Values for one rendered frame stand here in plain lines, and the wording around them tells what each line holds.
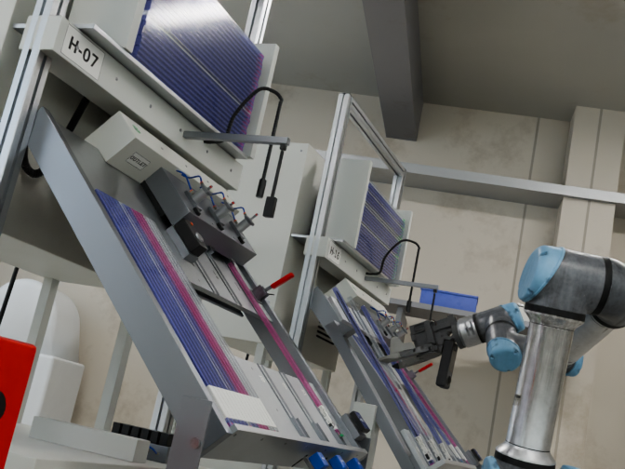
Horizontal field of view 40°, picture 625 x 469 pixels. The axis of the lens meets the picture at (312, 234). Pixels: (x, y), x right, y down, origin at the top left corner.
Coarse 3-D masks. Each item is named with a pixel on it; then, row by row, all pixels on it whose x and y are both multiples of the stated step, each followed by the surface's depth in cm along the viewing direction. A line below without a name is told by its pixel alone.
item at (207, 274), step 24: (72, 144) 161; (96, 168) 163; (120, 192) 167; (144, 192) 182; (168, 240) 173; (192, 264) 176; (216, 264) 192; (216, 288) 178; (240, 288) 198; (240, 312) 201; (264, 312) 202
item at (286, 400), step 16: (256, 368) 165; (256, 384) 158; (272, 384) 167; (288, 384) 178; (272, 400) 160; (288, 400) 170; (304, 400) 180; (320, 400) 191; (272, 416) 154; (288, 416) 162; (304, 416) 172; (320, 416) 182; (288, 432) 156; (304, 432) 163; (320, 432) 171
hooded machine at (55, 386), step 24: (0, 288) 510; (24, 288) 507; (24, 312) 504; (72, 312) 532; (24, 336) 500; (48, 336) 499; (72, 336) 530; (48, 360) 492; (72, 360) 530; (48, 384) 491; (72, 384) 527; (48, 408) 497; (72, 408) 533
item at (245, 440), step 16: (240, 432) 129; (256, 432) 134; (272, 432) 140; (224, 448) 131; (240, 448) 135; (256, 448) 139; (272, 448) 144; (288, 448) 150; (304, 448) 155; (320, 448) 161; (336, 448) 168; (352, 448) 178; (272, 464) 152; (288, 464) 158; (304, 464) 165
